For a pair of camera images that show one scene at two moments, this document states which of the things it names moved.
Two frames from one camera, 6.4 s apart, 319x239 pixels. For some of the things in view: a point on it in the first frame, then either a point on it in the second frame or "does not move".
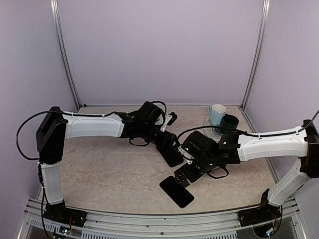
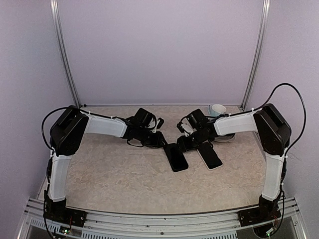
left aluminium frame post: x=55 y=5 does not move
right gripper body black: x=207 y=166 to x=198 y=138
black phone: x=181 y=194 to x=176 y=159
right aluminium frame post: x=258 y=60 does not move
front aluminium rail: x=100 y=225 does not move
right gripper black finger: x=187 y=174 to x=185 y=145
